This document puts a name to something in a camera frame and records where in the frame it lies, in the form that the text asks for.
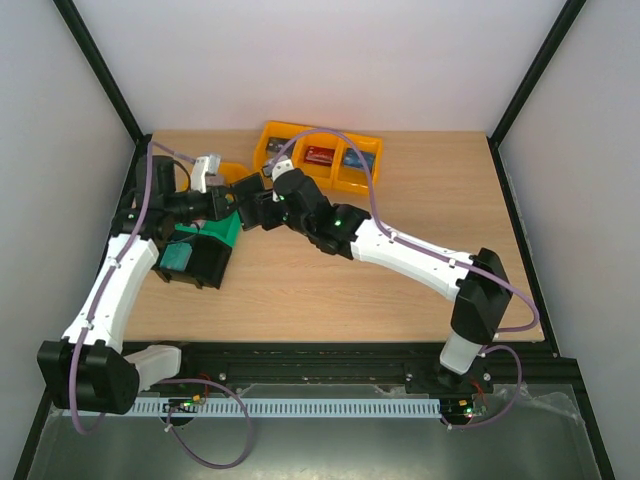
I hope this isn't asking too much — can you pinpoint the black leather card holder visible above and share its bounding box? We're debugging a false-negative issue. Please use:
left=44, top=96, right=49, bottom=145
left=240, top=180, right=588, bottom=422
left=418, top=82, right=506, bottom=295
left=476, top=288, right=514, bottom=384
left=230, top=173, right=265, bottom=231

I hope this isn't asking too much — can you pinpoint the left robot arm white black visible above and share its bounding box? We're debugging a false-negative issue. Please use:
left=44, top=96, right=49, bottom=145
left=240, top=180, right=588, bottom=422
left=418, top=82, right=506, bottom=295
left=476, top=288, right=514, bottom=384
left=37, top=154, right=239, bottom=414

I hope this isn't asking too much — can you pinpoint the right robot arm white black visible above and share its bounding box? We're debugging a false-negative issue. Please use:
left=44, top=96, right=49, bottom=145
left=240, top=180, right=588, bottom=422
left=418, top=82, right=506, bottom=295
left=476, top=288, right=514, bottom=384
left=253, top=169, right=512, bottom=392

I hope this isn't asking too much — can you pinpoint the grey VIP card stack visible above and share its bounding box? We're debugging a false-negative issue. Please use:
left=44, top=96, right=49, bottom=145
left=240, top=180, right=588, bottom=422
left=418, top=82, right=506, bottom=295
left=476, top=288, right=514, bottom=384
left=265, top=137, right=289, bottom=153

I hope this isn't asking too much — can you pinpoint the yellow bin with red cards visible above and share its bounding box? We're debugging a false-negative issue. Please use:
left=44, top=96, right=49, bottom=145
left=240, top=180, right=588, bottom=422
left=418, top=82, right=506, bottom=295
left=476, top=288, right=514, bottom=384
left=293, top=133, right=344, bottom=189

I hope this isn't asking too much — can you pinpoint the teal VIP card stack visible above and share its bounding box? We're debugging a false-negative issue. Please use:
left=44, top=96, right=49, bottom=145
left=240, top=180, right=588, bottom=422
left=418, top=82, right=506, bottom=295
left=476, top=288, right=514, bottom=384
left=160, top=242, right=193, bottom=272

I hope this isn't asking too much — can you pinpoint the red VIP card stack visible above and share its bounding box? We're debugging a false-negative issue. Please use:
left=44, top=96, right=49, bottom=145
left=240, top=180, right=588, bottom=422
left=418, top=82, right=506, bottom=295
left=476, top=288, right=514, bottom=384
left=303, top=145, right=335, bottom=167

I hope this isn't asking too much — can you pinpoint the yellow bin with grey cards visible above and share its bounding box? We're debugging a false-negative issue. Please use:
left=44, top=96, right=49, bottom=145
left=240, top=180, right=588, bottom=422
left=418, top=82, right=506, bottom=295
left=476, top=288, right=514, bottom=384
left=252, top=121, right=304, bottom=171

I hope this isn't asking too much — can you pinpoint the yellow bin with blue cards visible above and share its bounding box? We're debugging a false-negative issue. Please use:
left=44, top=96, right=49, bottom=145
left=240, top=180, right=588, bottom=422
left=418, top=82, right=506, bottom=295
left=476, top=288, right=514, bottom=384
left=331, top=134, right=384, bottom=195

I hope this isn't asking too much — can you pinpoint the blue VIP card stack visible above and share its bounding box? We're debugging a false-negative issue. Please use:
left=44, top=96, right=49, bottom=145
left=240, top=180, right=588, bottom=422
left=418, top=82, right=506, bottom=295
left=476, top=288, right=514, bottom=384
left=342, top=148, right=376, bottom=172

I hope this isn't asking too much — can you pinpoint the yellow bin near green bin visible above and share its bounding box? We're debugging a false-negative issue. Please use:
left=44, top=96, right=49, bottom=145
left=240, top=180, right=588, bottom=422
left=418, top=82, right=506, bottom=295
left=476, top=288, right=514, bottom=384
left=180, top=161, right=250, bottom=192

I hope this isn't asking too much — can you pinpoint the green plastic bin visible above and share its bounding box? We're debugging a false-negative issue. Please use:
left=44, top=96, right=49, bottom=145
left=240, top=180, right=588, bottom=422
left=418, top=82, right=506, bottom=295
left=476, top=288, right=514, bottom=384
left=175, top=212, right=241, bottom=248

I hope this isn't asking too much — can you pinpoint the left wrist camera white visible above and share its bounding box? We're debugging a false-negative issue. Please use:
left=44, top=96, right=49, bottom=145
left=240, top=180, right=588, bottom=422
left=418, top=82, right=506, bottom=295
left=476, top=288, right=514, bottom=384
left=190, top=154, right=225, bottom=193

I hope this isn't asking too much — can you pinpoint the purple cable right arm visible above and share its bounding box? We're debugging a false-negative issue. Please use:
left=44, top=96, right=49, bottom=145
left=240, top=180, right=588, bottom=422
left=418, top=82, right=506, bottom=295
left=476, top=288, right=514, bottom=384
left=269, top=128, right=541, bottom=432

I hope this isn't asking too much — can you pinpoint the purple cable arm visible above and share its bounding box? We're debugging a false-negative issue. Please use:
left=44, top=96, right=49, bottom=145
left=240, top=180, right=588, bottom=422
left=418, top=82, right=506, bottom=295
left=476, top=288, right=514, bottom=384
left=269, top=128, right=541, bottom=432
left=69, top=140, right=251, bottom=470

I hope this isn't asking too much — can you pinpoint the black frame post left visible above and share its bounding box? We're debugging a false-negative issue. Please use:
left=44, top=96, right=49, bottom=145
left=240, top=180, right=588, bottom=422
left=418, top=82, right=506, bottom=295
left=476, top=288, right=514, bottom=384
left=53, top=0, right=146, bottom=144

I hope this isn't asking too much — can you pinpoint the black frame post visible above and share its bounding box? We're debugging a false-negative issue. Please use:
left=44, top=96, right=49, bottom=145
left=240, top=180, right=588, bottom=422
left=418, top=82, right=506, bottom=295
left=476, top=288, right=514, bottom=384
left=488, top=0, right=587, bottom=144
left=53, top=0, right=146, bottom=144

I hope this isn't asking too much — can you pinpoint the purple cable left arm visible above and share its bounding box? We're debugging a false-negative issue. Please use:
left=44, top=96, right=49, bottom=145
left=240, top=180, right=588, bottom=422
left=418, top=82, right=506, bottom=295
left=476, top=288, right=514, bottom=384
left=69, top=140, right=251, bottom=470

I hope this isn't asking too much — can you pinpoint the white slotted cable duct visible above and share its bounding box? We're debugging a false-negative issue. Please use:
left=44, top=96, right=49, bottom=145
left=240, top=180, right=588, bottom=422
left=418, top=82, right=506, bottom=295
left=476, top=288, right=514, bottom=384
left=126, top=398, right=441, bottom=419

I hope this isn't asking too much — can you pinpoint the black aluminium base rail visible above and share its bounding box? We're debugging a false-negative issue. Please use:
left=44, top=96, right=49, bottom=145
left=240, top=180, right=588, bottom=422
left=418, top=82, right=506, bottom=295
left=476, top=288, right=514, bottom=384
left=122, top=340, right=581, bottom=396

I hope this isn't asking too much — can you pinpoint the black frame post right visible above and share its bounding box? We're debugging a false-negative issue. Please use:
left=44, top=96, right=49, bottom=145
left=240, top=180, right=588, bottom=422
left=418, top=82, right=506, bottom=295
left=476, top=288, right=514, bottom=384
left=488, top=0, right=587, bottom=144

